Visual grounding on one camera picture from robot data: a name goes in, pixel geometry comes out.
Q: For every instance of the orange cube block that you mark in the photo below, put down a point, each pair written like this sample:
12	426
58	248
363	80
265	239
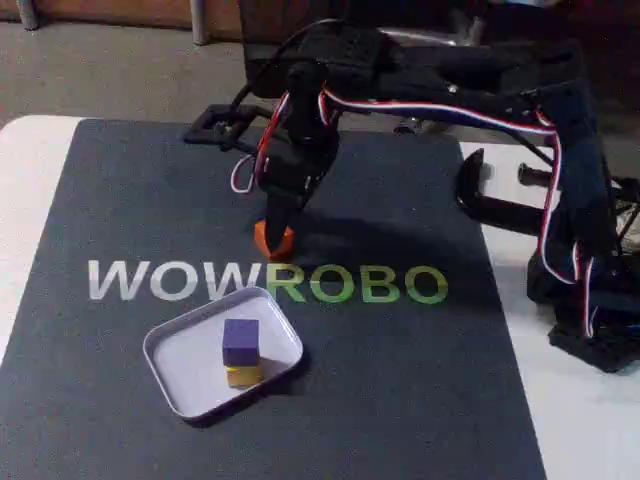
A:
281	245

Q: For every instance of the silver metal tin tray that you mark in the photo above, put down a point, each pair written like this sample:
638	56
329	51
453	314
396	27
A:
180	360

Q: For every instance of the dark furniture block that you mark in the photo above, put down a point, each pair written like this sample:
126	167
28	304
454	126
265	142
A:
260	30

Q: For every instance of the black WOWROBO desk mat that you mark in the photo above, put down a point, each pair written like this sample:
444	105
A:
150	210

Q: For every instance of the purple cube block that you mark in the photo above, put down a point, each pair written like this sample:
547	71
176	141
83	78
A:
240	342

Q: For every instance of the yellow cube block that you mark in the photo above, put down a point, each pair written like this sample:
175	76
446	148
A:
242	377

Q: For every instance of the grey metal furniture leg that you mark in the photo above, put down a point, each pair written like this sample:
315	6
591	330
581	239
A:
199	22
29	12

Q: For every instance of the black table clamp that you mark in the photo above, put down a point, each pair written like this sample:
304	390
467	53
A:
467	195

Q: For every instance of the chrome office chair base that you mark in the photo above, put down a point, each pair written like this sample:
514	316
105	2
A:
465	31

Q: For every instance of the black square camera mount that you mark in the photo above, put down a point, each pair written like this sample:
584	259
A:
200	131

